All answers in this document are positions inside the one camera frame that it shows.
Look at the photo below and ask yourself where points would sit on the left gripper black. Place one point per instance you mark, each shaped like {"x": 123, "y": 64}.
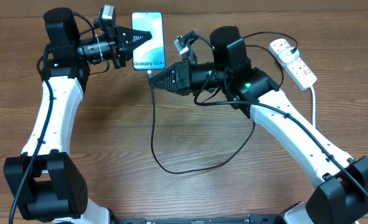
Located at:
{"x": 122, "y": 51}

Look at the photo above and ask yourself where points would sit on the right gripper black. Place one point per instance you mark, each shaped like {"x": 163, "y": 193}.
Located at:
{"x": 182, "y": 71}

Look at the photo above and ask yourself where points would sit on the Samsung Galaxy smartphone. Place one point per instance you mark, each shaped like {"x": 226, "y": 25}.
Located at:
{"x": 151, "y": 54}

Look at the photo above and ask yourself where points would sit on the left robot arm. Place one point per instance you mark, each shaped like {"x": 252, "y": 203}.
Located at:
{"x": 45, "y": 183}

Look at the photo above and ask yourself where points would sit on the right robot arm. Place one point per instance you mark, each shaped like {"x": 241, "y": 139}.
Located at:
{"x": 340, "y": 181}

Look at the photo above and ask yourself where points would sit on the white charger plug adapter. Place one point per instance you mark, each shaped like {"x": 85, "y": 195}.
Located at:
{"x": 287, "y": 56}

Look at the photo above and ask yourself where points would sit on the white power strip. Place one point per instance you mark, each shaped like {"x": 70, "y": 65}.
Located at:
{"x": 300, "y": 73}

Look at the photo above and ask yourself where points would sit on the cardboard wall panel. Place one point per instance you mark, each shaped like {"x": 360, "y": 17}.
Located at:
{"x": 36, "y": 8}

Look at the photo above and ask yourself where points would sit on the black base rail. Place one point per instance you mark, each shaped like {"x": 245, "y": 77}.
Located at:
{"x": 196, "y": 221}

